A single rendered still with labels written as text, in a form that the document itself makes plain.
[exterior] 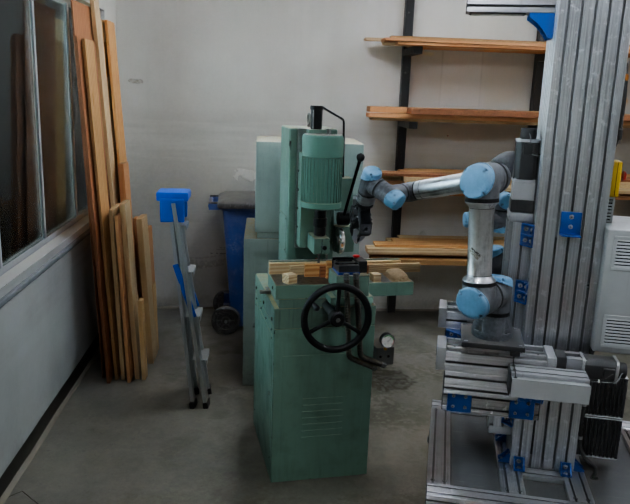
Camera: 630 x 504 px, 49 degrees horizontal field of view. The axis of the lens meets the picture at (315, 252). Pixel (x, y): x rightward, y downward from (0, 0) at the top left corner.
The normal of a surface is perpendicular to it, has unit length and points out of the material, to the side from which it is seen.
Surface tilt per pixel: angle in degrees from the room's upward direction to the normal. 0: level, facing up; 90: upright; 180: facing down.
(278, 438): 90
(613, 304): 90
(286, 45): 90
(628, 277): 90
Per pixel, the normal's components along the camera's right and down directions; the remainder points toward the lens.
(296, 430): 0.22, 0.23
